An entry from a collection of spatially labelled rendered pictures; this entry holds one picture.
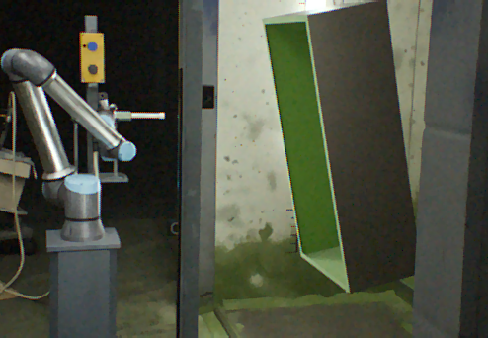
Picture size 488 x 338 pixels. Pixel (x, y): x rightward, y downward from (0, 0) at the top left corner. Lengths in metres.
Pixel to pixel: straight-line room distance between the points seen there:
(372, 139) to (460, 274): 1.88
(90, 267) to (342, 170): 1.17
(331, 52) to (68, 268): 1.44
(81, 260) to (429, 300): 2.11
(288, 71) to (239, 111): 0.57
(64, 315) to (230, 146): 1.36
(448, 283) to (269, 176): 2.89
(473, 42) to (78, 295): 2.42
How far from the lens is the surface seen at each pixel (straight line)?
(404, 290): 4.67
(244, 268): 4.43
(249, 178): 4.32
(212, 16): 4.21
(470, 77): 1.45
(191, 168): 2.25
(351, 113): 3.27
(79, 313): 3.52
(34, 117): 3.54
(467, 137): 1.45
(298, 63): 3.80
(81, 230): 3.48
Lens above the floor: 1.50
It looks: 9 degrees down
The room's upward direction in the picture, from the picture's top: 1 degrees clockwise
